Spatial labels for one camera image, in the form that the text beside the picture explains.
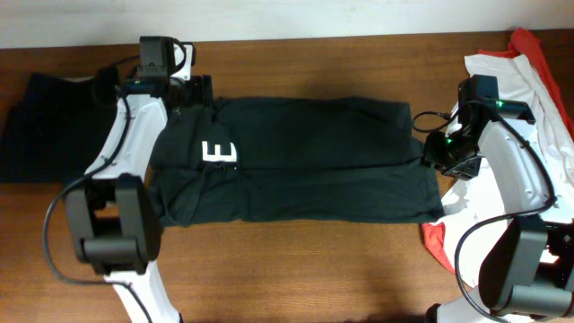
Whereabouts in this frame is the folded black clothes stack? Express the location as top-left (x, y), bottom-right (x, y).
top-left (1, 67), bottom-right (119, 183)

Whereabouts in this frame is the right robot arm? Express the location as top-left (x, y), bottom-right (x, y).
top-left (423, 99), bottom-right (573, 322)

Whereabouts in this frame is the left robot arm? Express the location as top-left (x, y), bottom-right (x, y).
top-left (59, 75), bottom-right (213, 322)

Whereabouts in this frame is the red garment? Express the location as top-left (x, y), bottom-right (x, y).
top-left (422, 28), bottom-right (573, 273)

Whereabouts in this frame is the white t-shirt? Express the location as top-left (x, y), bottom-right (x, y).
top-left (434, 54), bottom-right (573, 287)

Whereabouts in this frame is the dark green Nike t-shirt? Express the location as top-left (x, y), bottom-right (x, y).
top-left (150, 97), bottom-right (444, 227)

